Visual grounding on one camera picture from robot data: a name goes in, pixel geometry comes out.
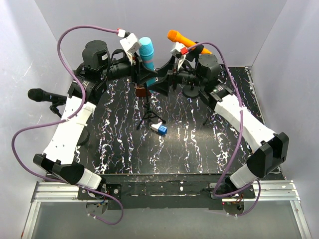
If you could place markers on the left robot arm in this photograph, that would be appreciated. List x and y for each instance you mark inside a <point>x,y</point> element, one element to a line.
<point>88,85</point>

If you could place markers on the black microphone orange tip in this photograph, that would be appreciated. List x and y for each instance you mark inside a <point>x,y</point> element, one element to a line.
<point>39,95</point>

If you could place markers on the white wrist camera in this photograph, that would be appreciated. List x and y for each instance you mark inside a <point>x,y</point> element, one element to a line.
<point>129,42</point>
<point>179,56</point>

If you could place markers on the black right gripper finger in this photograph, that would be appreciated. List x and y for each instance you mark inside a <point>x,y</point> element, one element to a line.
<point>162,87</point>
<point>162,71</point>

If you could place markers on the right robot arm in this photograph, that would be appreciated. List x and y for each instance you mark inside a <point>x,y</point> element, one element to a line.
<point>269,149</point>

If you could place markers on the blue microphone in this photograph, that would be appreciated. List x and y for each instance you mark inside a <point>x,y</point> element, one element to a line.
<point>146,52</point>

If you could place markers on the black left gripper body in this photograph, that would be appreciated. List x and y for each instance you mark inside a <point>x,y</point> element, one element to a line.
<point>121,68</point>

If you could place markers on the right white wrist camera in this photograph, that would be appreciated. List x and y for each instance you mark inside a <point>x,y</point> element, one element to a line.
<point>179,56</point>

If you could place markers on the black shock mount tripod stand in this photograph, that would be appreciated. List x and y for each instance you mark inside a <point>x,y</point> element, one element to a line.
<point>222,77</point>

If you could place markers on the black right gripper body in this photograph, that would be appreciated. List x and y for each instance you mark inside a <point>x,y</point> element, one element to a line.
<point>183,77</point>

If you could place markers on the black tripod stand blue mic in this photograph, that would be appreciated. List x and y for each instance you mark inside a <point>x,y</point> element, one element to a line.
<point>149,113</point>

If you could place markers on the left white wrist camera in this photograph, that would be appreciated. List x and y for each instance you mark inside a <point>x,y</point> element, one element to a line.
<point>129,42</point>

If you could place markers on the black round base mic stand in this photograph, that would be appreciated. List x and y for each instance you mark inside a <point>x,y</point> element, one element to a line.
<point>190,91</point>

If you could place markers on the blue white toy block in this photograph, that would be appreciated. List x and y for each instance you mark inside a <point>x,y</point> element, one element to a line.
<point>160,128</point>

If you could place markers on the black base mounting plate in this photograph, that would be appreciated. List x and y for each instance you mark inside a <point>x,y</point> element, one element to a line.
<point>160,191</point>

